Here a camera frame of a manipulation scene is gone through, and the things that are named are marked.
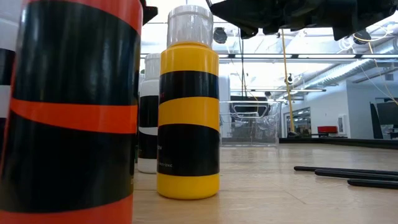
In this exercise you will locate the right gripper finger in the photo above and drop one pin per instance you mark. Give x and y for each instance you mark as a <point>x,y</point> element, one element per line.
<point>239,15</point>

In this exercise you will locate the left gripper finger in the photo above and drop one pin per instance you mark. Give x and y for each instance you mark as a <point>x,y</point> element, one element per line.
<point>149,12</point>

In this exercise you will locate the small yellow paint bottle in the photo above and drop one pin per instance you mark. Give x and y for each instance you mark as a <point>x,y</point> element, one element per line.
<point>188,109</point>

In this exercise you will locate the clear plastic bin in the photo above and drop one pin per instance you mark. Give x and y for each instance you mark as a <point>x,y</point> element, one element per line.
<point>248,130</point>

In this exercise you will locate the small orange paint bottle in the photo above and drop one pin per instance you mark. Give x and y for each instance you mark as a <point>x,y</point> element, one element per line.
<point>71,109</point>

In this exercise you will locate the black paintbrush orange bristles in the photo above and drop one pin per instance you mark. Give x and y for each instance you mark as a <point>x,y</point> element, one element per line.
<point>373,183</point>
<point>357,175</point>

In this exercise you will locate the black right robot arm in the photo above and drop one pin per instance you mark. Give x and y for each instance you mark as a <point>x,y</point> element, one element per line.
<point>373,12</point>

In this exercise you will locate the grey overhead rig bar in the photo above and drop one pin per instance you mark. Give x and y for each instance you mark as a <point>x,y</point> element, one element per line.
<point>311,56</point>

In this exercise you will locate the white round column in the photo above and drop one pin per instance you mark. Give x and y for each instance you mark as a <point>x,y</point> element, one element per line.
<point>224,109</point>

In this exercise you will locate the red bench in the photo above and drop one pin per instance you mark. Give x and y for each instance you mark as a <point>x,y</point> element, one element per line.
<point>327,129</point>

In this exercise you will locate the black monitor screen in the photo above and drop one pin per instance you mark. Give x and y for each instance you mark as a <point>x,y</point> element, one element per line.
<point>387,113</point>

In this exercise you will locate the silver air duct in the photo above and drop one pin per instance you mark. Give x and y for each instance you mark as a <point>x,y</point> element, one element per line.
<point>348,70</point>

